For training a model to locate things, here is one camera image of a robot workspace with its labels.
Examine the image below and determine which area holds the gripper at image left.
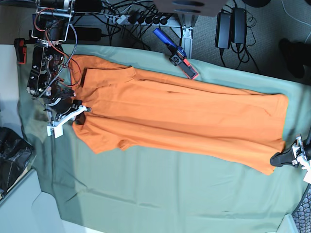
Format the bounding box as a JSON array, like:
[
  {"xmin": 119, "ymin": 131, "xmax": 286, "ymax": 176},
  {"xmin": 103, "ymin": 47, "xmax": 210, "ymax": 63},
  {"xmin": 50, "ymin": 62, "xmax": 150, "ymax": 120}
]
[{"xmin": 44, "ymin": 97, "xmax": 92, "ymax": 125}]

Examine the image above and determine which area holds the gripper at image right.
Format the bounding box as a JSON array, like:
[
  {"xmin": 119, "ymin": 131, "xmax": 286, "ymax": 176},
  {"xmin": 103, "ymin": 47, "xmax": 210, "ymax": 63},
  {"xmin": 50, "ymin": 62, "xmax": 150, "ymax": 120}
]
[{"xmin": 270, "ymin": 134, "xmax": 311, "ymax": 170}]

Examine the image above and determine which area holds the orange T-shirt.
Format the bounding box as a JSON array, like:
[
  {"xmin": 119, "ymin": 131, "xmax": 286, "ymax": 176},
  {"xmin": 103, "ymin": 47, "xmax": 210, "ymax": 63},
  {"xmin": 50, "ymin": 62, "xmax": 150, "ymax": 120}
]
[{"xmin": 69, "ymin": 55, "xmax": 288, "ymax": 175}]

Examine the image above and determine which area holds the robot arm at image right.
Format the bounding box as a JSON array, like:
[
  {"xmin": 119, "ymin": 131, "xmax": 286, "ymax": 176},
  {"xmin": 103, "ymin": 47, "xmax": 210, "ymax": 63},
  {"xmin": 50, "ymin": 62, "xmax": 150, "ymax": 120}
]
[{"xmin": 270, "ymin": 130, "xmax": 311, "ymax": 169}]

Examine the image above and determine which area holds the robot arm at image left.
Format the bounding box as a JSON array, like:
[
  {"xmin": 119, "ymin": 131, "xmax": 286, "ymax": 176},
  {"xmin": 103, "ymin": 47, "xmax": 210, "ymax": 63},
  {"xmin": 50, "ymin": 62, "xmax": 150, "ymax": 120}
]
[{"xmin": 27, "ymin": 0, "xmax": 90, "ymax": 125}]

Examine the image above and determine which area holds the grey patterned chair corner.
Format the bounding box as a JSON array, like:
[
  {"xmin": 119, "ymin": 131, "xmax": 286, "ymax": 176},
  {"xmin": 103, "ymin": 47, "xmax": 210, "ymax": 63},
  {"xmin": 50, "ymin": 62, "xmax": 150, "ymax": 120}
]
[{"xmin": 292, "ymin": 184, "xmax": 311, "ymax": 233}]

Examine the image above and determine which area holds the black plastic bag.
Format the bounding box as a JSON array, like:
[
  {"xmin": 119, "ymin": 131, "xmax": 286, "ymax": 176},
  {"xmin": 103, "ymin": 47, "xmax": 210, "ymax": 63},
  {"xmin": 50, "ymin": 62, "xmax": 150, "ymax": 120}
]
[{"xmin": 0, "ymin": 127, "xmax": 34, "ymax": 198}]

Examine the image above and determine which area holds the black power brick left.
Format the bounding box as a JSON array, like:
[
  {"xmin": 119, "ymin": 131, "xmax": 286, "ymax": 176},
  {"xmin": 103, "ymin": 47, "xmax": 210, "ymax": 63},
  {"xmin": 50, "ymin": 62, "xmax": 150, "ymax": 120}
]
[{"xmin": 75, "ymin": 27, "xmax": 102, "ymax": 42}]

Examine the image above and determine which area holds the green table cloth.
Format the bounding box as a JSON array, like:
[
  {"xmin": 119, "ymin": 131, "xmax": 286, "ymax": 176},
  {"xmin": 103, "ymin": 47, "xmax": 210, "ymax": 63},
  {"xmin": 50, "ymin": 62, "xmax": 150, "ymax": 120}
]
[{"xmin": 18, "ymin": 45, "xmax": 307, "ymax": 233}]

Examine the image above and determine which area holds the blue clamp at left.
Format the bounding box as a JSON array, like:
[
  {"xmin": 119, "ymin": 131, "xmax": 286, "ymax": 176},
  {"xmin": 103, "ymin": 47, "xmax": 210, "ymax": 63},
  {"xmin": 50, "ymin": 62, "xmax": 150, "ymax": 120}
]
[{"xmin": 14, "ymin": 30, "xmax": 35, "ymax": 65}]

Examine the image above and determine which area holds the blue clamp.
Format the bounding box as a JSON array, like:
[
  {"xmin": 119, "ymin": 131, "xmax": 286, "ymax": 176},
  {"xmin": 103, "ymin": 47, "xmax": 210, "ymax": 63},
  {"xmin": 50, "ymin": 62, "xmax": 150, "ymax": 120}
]
[
  {"xmin": 153, "ymin": 28, "xmax": 199, "ymax": 80},
  {"xmin": 14, "ymin": 30, "xmax": 35, "ymax": 65}
]

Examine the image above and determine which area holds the power strip with plugs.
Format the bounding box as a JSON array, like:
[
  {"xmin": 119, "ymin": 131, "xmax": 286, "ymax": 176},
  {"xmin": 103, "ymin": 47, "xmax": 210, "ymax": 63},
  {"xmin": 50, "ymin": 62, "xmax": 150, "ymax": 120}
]
[{"xmin": 106, "ymin": 14, "xmax": 179, "ymax": 27}]

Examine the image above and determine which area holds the blue clamp at centre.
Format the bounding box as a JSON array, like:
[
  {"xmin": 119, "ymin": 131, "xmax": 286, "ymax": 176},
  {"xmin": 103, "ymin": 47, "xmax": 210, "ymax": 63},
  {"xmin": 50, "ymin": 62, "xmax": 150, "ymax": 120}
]
[{"xmin": 153, "ymin": 28, "xmax": 199, "ymax": 80}]

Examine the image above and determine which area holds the black power adapter inner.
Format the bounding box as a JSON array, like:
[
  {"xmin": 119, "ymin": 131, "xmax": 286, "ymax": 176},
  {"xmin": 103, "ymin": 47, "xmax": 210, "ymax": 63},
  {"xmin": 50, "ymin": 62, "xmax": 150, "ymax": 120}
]
[{"xmin": 215, "ymin": 12, "xmax": 231, "ymax": 49}]

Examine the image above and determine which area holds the black power adapter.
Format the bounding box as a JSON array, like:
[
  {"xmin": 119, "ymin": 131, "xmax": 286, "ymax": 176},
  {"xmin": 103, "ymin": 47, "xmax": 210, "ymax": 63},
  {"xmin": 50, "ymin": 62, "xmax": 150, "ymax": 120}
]
[
  {"xmin": 231, "ymin": 7, "xmax": 247, "ymax": 44},
  {"xmin": 215, "ymin": 12, "xmax": 231, "ymax": 49}
]

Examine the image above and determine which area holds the black power adapter outer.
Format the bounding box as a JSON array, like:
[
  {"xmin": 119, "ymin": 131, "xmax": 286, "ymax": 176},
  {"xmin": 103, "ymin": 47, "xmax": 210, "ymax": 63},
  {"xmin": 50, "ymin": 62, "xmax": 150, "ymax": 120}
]
[{"xmin": 231, "ymin": 7, "xmax": 247, "ymax": 44}]

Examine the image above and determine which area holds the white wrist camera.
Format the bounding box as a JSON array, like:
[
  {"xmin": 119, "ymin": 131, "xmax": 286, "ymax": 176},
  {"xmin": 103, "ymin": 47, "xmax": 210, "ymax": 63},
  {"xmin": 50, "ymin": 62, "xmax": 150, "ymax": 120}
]
[
  {"xmin": 303, "ymin": 171, "xmax": 311, "ymax": 184},
  {"xmin": 46, "ymin": 124, "xmax": 64, "ymax": 138}
]

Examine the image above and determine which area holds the aluminium frame post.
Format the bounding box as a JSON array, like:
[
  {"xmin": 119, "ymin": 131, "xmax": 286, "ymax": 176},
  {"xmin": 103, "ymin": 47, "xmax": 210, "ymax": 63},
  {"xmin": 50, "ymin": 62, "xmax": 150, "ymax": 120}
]
[{"xmin": 171, "ymin": 14, "xmax": 198, "ymax": 59}]

